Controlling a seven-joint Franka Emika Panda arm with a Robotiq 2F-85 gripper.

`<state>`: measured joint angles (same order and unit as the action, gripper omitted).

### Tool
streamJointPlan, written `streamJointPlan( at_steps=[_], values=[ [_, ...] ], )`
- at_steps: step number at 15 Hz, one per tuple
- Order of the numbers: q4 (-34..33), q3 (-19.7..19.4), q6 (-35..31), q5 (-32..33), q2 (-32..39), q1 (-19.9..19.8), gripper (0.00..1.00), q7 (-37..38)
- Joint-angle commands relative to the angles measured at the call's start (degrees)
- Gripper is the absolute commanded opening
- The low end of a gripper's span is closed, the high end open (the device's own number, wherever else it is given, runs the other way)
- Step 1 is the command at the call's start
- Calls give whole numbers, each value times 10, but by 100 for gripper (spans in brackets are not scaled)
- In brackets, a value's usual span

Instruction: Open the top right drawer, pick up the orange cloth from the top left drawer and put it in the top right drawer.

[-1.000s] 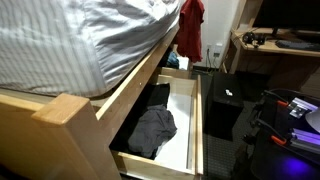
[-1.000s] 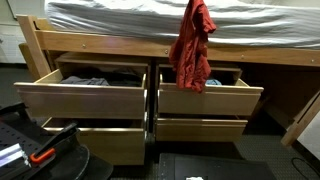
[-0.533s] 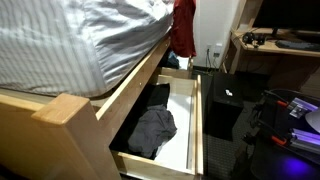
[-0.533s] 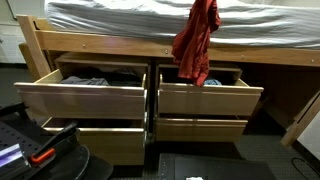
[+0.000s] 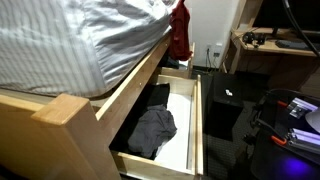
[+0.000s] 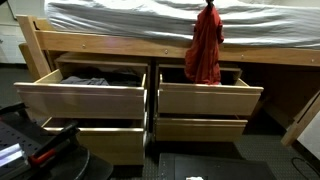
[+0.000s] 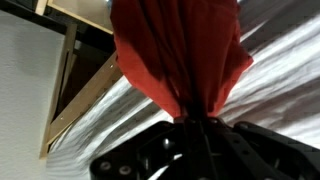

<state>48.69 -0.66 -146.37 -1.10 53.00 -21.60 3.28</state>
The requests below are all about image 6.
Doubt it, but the orange red cloth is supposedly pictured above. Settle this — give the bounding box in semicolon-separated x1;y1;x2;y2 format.
184;4;225;86

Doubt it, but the light wooden drawer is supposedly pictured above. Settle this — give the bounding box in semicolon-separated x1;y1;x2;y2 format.
41;116;148;166
13;68;148;120
156;68;264;117
154;113;249;143

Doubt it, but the black cloth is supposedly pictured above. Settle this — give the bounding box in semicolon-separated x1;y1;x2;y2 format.
66;66;143;88

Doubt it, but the grey cloth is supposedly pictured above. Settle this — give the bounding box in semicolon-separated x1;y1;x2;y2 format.
59;75;111;87

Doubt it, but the mattress with grey sheet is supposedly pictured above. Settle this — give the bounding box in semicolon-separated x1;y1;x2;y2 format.
44;0;320;50

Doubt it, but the wooden dresser cabinet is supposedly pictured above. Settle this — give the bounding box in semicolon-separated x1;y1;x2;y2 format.
153;61;244;143
54;51;151;166

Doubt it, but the black box case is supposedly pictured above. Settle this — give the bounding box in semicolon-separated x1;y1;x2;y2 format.
158;152;278;180

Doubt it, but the black base platform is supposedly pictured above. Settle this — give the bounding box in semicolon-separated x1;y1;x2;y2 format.
29;144;114;180

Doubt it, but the orange black bar clamp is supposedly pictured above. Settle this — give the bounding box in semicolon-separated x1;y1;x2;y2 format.
27;121;80;168
0;102;27;117

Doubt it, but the aluminium extrusion bar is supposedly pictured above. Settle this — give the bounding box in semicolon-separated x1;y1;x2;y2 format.
0;143;26;168

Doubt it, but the wooden bed frame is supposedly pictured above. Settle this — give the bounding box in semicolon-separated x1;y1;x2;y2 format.
16;14;320;148

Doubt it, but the black floor cable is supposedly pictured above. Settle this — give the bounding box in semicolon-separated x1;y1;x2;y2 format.
291;157;320;180

